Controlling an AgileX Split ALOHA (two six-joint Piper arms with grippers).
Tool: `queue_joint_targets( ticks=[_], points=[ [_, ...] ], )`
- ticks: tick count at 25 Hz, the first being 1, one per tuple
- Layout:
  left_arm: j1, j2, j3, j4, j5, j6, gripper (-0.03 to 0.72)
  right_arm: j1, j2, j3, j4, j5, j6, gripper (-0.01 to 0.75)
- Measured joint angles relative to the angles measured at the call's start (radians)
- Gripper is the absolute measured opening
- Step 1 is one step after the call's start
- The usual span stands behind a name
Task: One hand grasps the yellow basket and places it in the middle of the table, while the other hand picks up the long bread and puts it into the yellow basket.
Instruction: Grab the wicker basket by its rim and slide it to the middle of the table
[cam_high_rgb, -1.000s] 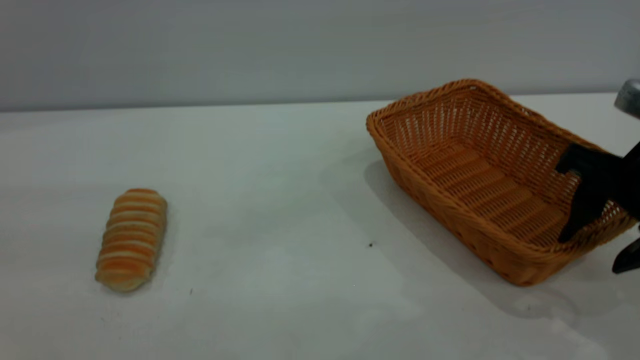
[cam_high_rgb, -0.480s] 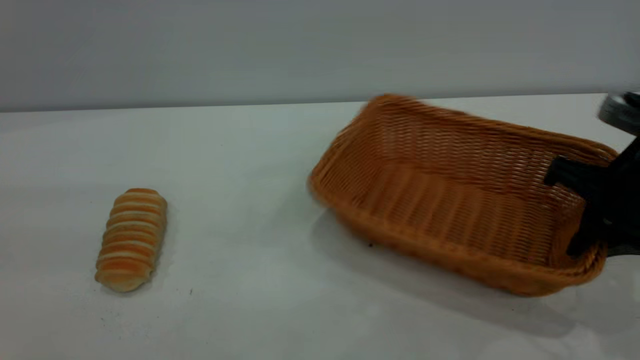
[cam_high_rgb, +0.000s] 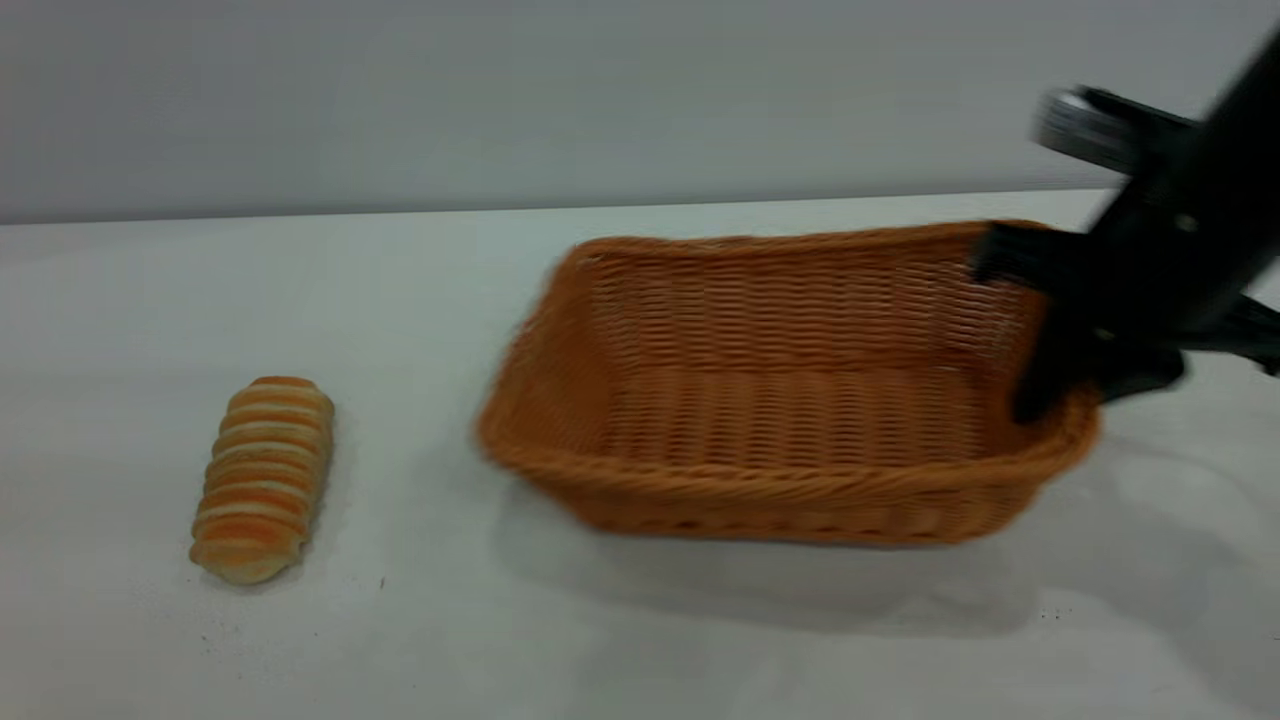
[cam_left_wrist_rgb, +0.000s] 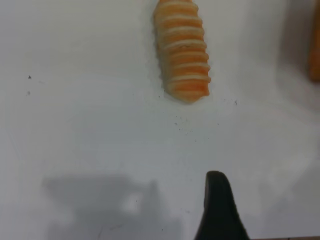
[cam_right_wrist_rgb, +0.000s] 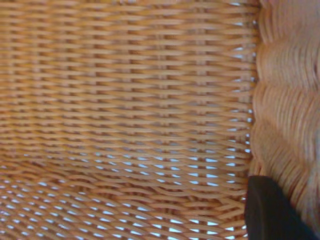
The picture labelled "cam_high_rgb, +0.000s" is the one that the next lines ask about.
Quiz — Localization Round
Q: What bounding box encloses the orange woven wicker basket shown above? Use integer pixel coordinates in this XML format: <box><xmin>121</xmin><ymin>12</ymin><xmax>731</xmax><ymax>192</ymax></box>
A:
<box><xmin>475</xmin><ymin>220</ymin><xmax>1103</xmax><ymax>549</ymax></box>

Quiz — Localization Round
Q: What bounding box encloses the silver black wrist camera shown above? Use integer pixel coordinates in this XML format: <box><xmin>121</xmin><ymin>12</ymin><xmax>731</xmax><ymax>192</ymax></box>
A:
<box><xmin>1033</xmin><ymin>86</ymin><xmax>1201</xmax><ymax>177</ymax></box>

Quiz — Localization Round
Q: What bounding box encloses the striped orange bread roll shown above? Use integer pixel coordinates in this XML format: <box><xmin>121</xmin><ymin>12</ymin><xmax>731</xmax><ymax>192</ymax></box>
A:
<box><xmin>188</xmin><ymin>375</ymin><xmax>336</xmax><ymax>586</ymax></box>

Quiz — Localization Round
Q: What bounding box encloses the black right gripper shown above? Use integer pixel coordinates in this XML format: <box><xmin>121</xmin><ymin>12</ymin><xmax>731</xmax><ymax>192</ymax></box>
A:
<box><xmin>968</xmin><ymin>172</ymin><xmax>1280</xmax><ymax>424</ymax></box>

